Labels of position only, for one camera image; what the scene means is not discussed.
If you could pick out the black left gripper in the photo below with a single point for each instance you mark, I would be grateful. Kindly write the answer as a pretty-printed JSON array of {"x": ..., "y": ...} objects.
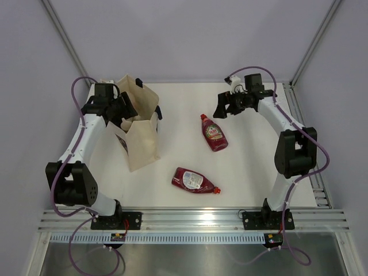
[{"x": 127, "y": 110}]

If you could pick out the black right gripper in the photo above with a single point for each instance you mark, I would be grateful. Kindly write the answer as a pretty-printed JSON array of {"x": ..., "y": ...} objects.
[{"x": 223, "y": 99}]

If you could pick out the cream canvas tote bag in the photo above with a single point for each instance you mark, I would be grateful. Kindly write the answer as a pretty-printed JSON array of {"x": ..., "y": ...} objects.
[{"x": 138, "y": 136}]

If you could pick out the red Fairy dish soap bottle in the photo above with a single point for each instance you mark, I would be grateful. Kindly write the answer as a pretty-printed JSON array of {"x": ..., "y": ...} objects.
[{"x": 213, "y": 134}]

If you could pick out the red dish soap bottle back-label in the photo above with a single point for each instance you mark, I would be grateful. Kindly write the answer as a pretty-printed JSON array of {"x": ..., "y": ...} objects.
[{"x": 193, "y": 182}]

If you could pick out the beige pump lotion bottle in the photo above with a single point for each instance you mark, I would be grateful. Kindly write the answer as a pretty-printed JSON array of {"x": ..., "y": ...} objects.
[{"x": 132, "y": 111}]

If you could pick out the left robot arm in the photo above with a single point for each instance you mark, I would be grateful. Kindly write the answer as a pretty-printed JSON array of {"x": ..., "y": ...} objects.
[{"x": 72, "y": 185}]

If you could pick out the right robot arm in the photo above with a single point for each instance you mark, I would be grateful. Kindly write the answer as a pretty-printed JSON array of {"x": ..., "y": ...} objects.
[{"x": 295, "y": 154}]

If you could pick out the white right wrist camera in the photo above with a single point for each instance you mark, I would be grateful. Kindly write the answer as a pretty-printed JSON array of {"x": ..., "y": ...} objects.
[{"x": 235, "y": 84}]

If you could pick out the aluminium frame post right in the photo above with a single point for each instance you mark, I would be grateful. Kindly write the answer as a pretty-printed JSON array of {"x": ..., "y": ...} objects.
[{"x": 317, "y": 38}]

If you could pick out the aluminium frame post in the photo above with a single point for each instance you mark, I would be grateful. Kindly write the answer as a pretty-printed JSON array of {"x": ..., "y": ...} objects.
[
  {"x": 60, "y": 30},
  {"x": 317, "y": 38}
]

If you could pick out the aluminium frame post left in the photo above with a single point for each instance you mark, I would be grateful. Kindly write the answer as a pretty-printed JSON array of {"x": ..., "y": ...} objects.
[{"x": 60, "y": 30}]

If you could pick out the white slotted cable duct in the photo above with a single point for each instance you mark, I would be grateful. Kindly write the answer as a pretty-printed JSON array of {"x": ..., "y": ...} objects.
[{"x": 160, "y": 238}]

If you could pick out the aluminium mounting rail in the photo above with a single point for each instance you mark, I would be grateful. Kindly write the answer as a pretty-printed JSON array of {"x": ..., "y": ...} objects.
[{"x": 204, "y": 220}]

